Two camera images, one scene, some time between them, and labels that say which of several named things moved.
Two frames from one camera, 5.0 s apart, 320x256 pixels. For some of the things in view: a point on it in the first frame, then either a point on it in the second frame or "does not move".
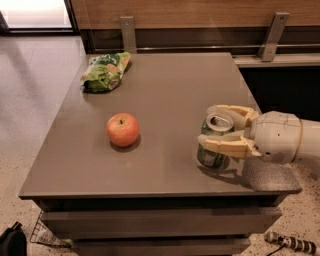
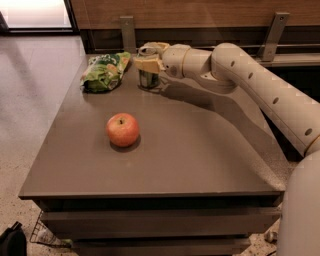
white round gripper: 277,136 to 174,60
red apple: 122,129 does not move
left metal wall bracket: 128,34 does not move
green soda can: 217,124 to 148,79
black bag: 13,241 does not move
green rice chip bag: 103,72 does not move
